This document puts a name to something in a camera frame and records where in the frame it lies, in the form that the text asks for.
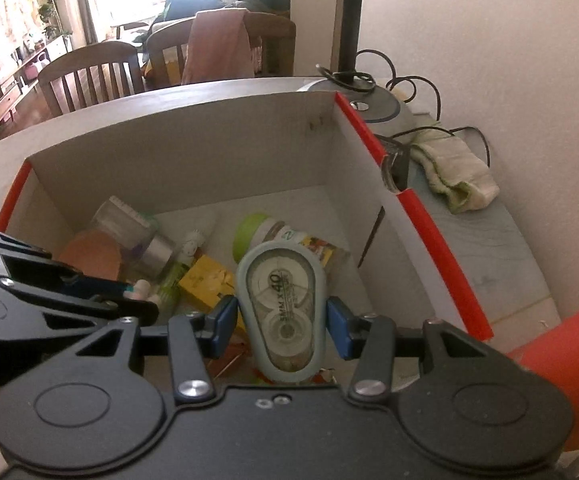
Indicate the red cardboard box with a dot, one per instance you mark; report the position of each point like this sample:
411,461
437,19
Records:
219,150

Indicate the pink heart-shaped dish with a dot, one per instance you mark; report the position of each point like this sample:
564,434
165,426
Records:
94,255

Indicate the wooden dining chair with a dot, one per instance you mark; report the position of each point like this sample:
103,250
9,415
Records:
274,35
89,55

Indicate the grey curtain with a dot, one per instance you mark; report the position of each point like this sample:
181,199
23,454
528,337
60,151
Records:
86,0

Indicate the pink cloth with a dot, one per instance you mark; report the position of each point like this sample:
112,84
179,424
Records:
214,45

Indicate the pink and blue toy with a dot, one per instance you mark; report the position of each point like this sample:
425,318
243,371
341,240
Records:
142,290

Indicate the dark clothes pile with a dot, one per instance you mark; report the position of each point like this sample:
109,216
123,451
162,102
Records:
189,2

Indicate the small yellow box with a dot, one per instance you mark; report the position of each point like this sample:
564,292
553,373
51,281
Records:
204,280

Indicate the grey-blue correction tape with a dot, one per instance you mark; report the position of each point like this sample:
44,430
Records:
282,305

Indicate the green potted plant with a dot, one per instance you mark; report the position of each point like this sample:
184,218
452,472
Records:
49,0

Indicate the white and green cloth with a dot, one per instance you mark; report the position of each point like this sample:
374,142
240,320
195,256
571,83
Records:
459,170

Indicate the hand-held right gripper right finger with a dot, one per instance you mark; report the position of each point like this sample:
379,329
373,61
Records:
337,327

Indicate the grey desk lamp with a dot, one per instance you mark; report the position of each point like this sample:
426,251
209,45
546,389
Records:
352,10

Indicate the green bottle with label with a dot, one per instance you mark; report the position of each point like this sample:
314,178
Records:
254,230

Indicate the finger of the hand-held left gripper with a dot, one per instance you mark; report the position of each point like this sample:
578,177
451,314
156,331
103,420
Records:
69,302
29,262

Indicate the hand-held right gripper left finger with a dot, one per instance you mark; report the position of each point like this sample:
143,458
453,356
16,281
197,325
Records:
224,322

